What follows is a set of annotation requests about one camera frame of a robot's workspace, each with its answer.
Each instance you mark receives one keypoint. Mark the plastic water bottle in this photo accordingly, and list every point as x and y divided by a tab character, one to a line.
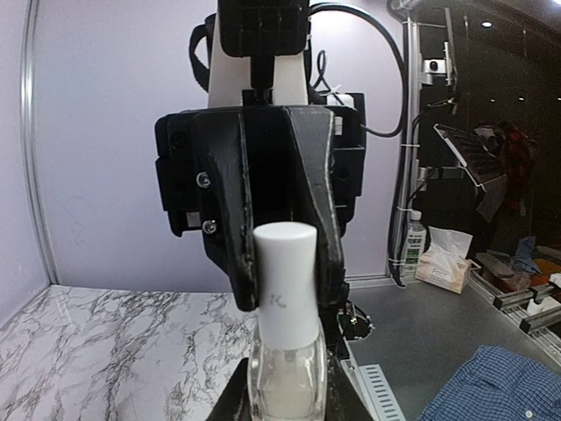
414	245

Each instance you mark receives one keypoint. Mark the left aluminium frame post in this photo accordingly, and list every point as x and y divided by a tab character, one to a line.
28	135

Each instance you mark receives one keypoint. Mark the right aluminium frame post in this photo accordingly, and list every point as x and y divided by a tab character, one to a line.
407	13

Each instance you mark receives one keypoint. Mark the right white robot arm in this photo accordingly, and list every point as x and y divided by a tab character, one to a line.
227	80

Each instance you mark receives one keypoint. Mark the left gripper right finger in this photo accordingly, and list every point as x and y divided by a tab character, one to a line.
342	400

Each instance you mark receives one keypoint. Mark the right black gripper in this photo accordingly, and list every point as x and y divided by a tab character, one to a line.
226	171

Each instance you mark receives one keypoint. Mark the front aluminium rail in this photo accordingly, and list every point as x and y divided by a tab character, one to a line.
368	380

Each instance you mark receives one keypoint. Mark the aluminium frame post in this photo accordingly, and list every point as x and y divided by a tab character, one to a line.
407	13
28	135

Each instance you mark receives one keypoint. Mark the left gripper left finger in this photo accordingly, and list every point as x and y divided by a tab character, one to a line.
233	404

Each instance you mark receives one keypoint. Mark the blue checkered shirt body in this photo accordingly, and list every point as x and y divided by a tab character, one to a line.
496	384

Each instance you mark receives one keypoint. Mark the clear nail polish bottle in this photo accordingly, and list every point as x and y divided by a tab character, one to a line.
287	368

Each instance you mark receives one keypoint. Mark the tissue box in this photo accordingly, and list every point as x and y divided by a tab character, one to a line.
445	262

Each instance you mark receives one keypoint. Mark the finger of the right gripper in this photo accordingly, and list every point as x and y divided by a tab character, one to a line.
311	136

